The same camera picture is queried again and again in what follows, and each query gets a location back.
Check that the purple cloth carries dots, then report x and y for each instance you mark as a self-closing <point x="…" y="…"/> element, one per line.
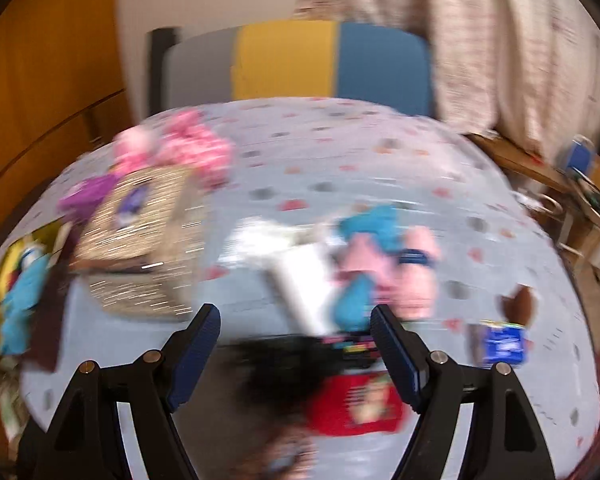
<point x="87" y="195"/>

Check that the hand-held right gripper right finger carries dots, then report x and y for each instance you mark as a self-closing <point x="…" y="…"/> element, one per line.
<point x="397" y="360"/>

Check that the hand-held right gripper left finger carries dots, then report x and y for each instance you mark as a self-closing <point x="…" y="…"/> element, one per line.
<point x="195" y="360"/>

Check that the blue printed packet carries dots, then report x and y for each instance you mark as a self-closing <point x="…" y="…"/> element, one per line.
<point x="502" y="344"/>

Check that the white cloth roll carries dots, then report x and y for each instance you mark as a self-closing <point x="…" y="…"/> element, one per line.
<point x="302" y="285"/>

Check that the blue plush toy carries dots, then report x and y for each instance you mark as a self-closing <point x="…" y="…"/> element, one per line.
<point x="22" y="305"/>

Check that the printed beige curtain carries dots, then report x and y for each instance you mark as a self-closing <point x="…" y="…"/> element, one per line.
<point x="480" y="35"/>

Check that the red plush pouch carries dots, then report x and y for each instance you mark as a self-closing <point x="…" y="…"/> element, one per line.
<point x="340" y="405"/>

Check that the blue plush elephant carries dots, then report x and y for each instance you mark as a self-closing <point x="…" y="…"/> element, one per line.
<point x="375" y="225"/>

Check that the yellow tin box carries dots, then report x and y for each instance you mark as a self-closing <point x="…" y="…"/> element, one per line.
<point x="7" y="267"/>

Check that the pink spotted plush toy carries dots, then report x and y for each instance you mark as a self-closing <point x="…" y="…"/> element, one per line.
<point x="195" y="145"/>

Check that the grey yellow blue chair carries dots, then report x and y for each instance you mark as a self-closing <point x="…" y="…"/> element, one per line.
<point x="290" y="60"/>

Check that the black furry pom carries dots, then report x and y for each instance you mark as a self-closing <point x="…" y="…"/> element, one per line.
<point x="280" y="360"/>

